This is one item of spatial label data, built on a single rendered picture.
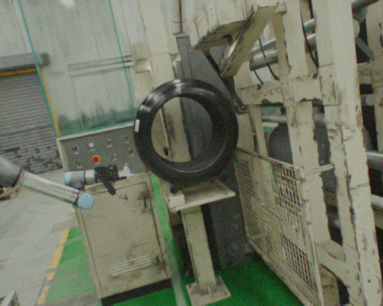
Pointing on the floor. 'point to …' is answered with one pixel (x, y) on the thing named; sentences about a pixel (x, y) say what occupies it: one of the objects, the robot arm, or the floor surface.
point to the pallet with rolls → (6, 194)
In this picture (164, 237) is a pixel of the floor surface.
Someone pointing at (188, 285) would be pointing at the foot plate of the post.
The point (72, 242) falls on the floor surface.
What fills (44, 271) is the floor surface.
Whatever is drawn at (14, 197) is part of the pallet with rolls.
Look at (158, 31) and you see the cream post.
